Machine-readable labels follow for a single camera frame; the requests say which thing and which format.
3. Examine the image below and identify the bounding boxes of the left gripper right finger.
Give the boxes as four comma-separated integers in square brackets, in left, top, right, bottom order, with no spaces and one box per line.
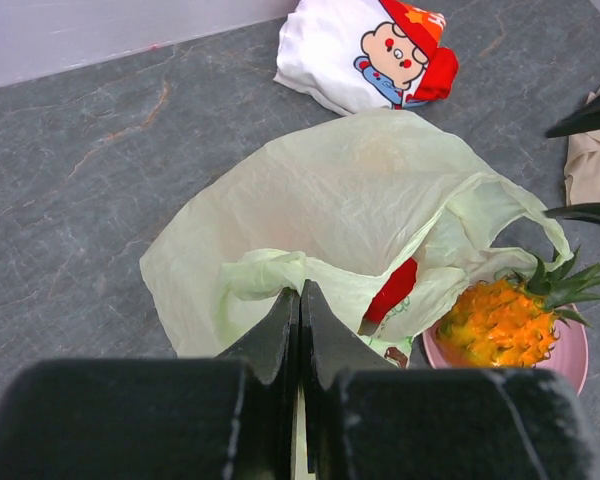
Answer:
[300,281,600,479]

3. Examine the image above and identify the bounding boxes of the beige crumpled cloth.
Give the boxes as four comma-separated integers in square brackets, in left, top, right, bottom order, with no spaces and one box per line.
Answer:
[562,64,600,207]

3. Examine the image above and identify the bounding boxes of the green avocado print plastic bag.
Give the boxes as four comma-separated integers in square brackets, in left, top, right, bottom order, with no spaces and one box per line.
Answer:
[140,109,572,357]

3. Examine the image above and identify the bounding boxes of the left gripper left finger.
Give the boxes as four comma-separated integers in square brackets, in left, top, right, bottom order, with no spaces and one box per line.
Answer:
[0,290,300,479]

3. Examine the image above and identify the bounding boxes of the fake pineapple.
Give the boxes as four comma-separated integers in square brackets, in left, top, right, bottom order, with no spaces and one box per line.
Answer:
[434,254,600,368]

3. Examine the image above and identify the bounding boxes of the white red cartoon bag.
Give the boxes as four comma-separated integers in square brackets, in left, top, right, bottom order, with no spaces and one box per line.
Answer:
[274,0,459,116]

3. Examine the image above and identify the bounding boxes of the pink plate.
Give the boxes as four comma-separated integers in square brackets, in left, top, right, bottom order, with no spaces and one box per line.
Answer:
[422,320,589,394]

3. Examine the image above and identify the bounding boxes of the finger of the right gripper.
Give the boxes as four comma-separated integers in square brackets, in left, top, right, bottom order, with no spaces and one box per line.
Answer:
[545,96,600,138]
[543,202,600,225]

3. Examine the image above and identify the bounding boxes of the fake red bell pepper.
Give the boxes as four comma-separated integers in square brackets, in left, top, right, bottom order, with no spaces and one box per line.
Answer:
[358,258,418,335]

